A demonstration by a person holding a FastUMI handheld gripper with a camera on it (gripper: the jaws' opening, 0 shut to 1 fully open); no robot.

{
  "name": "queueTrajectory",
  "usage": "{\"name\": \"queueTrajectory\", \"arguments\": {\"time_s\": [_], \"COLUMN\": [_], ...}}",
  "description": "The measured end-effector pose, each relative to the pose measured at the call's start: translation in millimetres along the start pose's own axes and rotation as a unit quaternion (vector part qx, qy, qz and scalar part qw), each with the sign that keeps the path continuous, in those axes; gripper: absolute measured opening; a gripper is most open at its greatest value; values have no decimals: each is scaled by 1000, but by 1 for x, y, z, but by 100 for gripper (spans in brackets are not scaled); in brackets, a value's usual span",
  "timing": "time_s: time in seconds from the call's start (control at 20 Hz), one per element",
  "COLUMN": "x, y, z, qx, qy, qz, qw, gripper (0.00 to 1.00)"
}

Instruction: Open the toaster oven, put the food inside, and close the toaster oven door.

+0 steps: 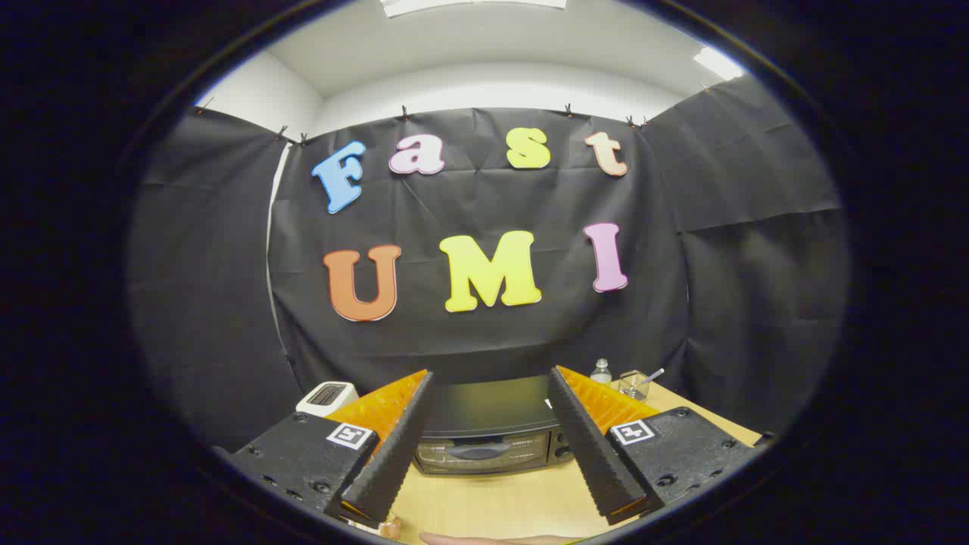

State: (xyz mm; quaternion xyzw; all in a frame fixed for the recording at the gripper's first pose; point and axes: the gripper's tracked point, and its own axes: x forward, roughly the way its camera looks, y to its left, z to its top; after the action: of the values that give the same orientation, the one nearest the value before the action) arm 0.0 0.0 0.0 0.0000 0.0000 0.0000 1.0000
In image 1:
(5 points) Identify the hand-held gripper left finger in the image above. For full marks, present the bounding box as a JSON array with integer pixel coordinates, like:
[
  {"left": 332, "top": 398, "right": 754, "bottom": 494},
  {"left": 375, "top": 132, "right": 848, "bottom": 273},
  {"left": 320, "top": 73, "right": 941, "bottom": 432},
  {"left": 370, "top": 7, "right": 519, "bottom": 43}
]
[{"left": 227, "top": 369, "right": 435, "bottom": 527}]

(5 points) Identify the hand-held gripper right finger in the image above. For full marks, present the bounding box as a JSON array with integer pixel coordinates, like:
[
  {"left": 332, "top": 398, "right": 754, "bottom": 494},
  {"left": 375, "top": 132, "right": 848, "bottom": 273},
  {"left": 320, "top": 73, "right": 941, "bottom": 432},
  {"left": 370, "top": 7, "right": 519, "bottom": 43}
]
[{"left": 547, "top": 366, "right": 758, "bottom": 525}]

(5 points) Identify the black toaster oven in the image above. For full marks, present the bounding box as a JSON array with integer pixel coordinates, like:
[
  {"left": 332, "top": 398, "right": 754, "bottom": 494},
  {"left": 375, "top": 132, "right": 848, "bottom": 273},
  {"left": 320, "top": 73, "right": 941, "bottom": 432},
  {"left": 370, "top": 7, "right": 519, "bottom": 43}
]
[{"left": 413, "top": 376, "right": 576, "bottom": 476}]

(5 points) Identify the white bread toaster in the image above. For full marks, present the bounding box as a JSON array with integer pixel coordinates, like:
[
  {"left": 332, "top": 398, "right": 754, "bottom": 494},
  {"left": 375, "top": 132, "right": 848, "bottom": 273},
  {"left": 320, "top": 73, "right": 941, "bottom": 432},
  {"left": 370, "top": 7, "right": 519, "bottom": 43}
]
[{"left": 295, "top": 381, "right": 360, "bottom": 419}]

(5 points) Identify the ceiling light panel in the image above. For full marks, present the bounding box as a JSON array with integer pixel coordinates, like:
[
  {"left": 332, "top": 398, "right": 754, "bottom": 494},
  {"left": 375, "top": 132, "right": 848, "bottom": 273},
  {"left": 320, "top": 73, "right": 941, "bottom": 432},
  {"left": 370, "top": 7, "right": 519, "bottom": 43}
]
[
  {"left": 693, "top": 45, "right": 746, "bottom": 81},
  {"left": 379, "top": 0, "right": 569, "bottom": 17}
]

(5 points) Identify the metal wire basket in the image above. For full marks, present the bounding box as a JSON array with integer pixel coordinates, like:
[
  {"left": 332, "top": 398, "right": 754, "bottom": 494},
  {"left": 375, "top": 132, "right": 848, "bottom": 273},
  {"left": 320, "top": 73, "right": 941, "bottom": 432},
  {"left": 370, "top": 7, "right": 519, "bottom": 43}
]
[{"left": 617, "top": 370, "right": 652, "bottom": 402}]

